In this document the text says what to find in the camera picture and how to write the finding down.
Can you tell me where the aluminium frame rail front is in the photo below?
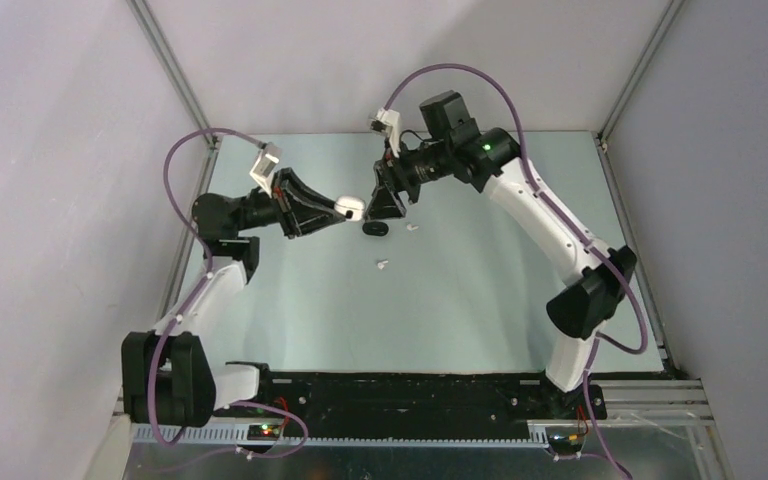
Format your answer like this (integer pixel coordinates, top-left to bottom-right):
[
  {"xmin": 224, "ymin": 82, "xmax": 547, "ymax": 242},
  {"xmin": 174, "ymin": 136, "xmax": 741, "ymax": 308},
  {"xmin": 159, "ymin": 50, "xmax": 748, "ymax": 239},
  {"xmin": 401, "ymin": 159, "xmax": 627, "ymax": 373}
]
[{"xmin": 116, "ymin": 376, "xmax": 717, "ymax": 425}]

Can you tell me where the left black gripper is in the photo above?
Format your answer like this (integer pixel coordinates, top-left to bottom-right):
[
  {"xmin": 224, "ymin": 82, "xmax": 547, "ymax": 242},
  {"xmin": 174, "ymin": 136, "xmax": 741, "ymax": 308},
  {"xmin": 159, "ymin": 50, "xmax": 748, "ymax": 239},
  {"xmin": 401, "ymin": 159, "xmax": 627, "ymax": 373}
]
[{"xmin": 234, "ymin": 168, "xmax": 345, "ymax": 240}]

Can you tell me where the white earbud charging case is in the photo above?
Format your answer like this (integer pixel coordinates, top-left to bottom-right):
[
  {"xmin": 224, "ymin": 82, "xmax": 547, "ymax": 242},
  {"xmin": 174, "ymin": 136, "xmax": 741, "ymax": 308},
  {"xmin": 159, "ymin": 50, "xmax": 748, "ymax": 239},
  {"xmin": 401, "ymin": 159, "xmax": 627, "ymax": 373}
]
[{"xmin": 334, "ymin": 195, "xmax": 366, "ymax": 222}]

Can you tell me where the right controller circuit board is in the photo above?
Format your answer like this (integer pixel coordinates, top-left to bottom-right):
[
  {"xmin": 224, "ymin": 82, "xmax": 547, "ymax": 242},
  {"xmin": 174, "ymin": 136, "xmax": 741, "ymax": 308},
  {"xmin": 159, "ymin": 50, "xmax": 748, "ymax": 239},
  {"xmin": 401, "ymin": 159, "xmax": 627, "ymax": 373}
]
[{"xmin": 547, "ymin": 433, "xmax": 587, "ymax": 461}]

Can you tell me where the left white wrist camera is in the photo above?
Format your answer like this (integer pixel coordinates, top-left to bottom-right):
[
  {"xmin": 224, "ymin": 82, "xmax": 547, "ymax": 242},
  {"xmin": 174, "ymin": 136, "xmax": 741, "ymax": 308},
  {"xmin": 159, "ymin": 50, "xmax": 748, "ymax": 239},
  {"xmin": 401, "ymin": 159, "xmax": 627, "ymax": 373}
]
[{"xmin": 249, "ymin": 142, "xmax": 282, "ymax": 197}]

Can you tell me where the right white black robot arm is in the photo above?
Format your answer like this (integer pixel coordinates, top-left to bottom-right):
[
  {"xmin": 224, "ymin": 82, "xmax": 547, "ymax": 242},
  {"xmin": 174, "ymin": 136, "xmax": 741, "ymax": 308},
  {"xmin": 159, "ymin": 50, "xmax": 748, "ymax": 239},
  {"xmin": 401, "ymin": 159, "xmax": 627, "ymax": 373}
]
[{"xmin": 365, "ymin": 91, "xmax": 637, "ymax": 418}]

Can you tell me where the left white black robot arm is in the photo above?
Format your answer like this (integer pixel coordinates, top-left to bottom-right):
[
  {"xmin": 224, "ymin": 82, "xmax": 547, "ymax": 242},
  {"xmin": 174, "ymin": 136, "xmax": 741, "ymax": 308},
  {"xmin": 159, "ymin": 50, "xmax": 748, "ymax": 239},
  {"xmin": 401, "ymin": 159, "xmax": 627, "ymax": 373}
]
[{"xmin": 121, "ymin": 168, "xmax": 366, "ymax": 428}]

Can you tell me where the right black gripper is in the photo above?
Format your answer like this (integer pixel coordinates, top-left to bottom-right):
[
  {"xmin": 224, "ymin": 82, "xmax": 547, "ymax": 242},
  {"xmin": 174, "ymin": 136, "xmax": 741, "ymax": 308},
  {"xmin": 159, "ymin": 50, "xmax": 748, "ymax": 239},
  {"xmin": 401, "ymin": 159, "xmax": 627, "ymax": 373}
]
[{"xmin": 364, "ymin": 135, "xmax": 453, "ymax": 222}]

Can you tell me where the black earbud charging case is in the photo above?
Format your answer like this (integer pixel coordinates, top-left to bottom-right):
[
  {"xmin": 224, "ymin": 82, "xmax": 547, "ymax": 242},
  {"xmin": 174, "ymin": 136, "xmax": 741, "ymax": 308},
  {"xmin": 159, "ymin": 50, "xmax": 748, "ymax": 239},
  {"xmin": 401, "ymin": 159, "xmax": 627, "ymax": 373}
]
[{"xmin": 362, "ymin": 221, "xmax": 389, "ymax": 237}]

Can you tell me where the grey slotted cable duct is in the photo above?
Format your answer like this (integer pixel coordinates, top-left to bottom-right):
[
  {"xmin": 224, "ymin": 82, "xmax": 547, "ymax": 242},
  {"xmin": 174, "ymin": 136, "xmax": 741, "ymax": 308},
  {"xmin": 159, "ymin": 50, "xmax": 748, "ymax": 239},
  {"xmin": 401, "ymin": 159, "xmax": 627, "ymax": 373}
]
[{"xmin": 133, "ymin": 423, "xmax": 551, "ymax": 450}]

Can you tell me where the left controller circuit board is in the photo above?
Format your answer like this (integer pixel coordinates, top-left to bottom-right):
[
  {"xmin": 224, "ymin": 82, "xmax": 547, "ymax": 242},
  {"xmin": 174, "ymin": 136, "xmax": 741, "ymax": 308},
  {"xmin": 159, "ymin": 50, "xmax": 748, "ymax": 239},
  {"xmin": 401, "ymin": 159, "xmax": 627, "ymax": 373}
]
[{"xmin": 244, "ymin": 423, "xmax": 283, "ymax": 442}]

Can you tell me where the controller circuit board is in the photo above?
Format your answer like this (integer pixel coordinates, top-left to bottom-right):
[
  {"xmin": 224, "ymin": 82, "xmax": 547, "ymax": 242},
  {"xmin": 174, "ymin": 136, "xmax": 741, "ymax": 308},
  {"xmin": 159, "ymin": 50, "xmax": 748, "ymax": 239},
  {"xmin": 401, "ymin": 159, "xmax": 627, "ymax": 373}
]
[
  {"xmin": 244, "ymin": 423, "xmax": 283, "ymax": 442},
  {"xmin": 547, "ymin": 433, "xmax": 587, "ymax": 461}
]

